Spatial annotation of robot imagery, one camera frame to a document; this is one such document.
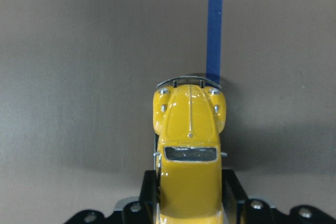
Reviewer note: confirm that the yellow toy beetle car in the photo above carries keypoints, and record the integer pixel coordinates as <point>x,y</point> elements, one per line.
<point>189,114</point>

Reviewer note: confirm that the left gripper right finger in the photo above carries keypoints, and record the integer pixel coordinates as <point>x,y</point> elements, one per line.
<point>239,208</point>

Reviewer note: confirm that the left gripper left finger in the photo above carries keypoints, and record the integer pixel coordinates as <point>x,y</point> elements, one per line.
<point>141,209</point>

